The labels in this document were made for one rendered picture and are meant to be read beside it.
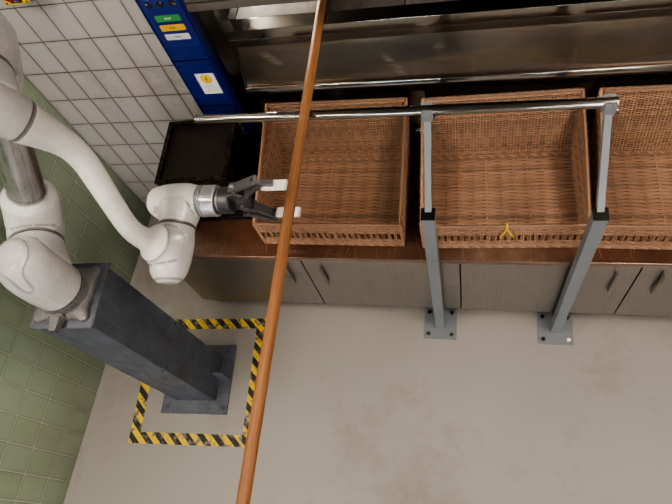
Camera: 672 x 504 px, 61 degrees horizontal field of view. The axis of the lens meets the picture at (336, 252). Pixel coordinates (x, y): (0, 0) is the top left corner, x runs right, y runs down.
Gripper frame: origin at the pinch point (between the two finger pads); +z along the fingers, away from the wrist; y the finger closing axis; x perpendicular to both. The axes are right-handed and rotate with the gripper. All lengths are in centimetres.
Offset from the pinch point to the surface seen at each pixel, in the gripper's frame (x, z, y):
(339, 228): -18, 2, 49
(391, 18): -67, 24, 1
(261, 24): -70, -20, 1
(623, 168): -48, 102, 60
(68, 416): 45, -126, 104
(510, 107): -29, 58, 2
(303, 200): -38, -17, 60
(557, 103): -30, 70, 2
